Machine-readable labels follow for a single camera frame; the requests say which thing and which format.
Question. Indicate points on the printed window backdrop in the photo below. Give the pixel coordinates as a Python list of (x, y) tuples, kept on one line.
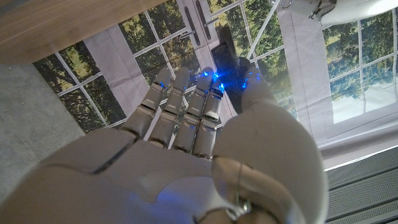
[(311, 77)]

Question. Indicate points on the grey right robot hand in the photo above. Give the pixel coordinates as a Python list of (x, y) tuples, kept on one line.
[(140, 180)]

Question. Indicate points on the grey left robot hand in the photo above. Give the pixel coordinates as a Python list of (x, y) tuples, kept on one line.
[(357, 9)]

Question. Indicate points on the black spray top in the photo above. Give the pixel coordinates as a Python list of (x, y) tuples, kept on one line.
[(231, 65)]

